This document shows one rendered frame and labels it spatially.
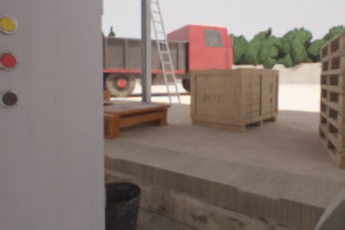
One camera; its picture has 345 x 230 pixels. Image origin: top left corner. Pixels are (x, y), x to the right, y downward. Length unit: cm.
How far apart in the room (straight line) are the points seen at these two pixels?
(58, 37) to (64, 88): 9
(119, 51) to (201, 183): 752
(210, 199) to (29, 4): 159
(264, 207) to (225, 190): 24
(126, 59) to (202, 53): 297
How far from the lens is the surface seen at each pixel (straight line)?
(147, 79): 705
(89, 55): 57
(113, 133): 297
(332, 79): 273
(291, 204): 166
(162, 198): 204
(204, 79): 352
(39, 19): 52
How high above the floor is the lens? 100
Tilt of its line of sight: 3 degrees down
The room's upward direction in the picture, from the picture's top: straight up
